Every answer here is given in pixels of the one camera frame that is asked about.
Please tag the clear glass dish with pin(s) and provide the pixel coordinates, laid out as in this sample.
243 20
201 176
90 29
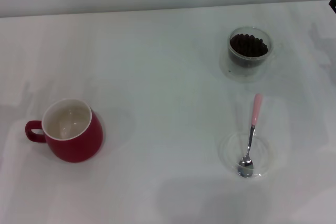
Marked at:
228 153

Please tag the clear glass cup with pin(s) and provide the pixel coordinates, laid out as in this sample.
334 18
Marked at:
270 43

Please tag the dark coffee beans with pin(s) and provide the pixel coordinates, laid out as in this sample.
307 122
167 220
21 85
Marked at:
248 45

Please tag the clear glass saucer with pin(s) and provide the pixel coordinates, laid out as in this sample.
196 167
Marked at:
236 75

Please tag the red ceramic mug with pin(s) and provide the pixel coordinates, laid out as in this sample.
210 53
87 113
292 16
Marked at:
78 145

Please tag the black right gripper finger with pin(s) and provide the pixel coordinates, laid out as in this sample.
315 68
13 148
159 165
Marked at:
333 2

